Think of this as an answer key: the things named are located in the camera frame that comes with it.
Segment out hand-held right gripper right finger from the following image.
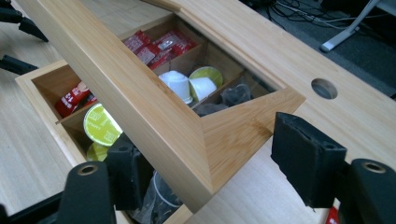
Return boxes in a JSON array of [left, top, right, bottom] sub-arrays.
[[270, 111, 348, 209]]

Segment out wooden tea box glass lid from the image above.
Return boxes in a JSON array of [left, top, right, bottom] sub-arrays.
[[15, 0, 306, 224]]

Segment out pile of dark tea bags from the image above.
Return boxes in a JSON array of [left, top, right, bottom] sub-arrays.
[[130, 83, 254, 224]]

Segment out bundle of floor cables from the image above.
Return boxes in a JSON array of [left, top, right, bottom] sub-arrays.
[[266, 0, 354, 31]]

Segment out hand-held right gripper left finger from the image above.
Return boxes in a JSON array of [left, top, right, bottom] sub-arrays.
[[106, 133, 156, 213]]

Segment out white desk frame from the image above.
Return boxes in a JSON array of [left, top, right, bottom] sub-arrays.
[[319, 0, 396, 53]]

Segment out stack of red packets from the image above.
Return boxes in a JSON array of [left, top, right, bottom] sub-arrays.
[[54, 29, 198, 119]]

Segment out single red sachet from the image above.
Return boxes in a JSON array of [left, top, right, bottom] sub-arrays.
[[324, 206, 341, 224]]

